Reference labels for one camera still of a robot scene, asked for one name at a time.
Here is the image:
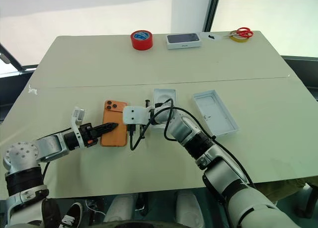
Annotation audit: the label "red tape roll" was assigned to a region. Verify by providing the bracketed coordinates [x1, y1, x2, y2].
[130, 30, 154, 51]

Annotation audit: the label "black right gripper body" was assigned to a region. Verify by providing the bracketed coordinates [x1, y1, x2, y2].
[136, 123, 147, 140]

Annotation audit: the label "red handled scissors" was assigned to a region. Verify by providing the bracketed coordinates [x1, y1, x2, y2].
[229, 26, 254, 38]

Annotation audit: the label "yellow tape roll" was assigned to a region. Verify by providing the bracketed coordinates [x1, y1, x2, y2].
[229, 34, 250, 44]

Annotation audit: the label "thin white floor cable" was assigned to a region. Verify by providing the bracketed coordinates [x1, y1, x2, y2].
[85, 200, 106, 216]

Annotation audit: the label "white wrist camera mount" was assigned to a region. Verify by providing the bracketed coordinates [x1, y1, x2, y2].
[122, 105, 150, 126]
[71, 108, 85, 132]

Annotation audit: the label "black window frame post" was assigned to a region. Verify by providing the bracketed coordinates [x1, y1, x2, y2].
[202, 0, 222, 33]

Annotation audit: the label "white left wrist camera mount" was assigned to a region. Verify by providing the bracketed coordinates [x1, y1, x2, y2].
[71, 108, 85, 132]

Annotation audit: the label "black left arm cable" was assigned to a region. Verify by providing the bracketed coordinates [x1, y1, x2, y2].
[36, 127, 73, 183]

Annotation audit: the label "white rounded shell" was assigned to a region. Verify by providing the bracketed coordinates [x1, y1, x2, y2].
[174, 191, 206, 228]
[102, 194, 136, 224]

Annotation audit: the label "closed printed phone box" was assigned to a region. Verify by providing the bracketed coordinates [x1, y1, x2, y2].
[164, 32, 204, 51]

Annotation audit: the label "black and white sneaker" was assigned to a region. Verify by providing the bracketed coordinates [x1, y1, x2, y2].
[59, 202, 83, 228]

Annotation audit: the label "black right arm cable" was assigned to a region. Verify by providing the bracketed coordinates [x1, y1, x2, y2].
[128, 98, 255, 189]

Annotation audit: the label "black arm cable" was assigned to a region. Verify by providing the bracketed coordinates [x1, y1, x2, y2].
[128, 98, 255, 189]
[36, 127, 73, 183]

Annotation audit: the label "white phone box base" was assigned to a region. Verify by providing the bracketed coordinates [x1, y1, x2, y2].
[152, 88, 179, 130]

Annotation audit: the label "black slanted window bar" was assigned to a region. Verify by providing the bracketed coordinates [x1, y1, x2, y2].
[0, 42, 27, 73]

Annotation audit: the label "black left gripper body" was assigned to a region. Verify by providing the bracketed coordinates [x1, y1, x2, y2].
[79, 123, 98, 148]

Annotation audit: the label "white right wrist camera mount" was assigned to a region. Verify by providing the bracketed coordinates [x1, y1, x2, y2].
[122, 105, 150, 126]

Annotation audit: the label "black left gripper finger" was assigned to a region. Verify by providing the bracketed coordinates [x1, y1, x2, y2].
[90, 127, 115, 140]
[95, 122, 118, 132]

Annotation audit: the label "orange smartphone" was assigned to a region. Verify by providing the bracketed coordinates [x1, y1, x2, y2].
[100, 99, 129, 148]

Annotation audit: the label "white phone box lid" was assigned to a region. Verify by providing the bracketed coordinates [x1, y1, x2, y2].
[192, 89, 240, 137]

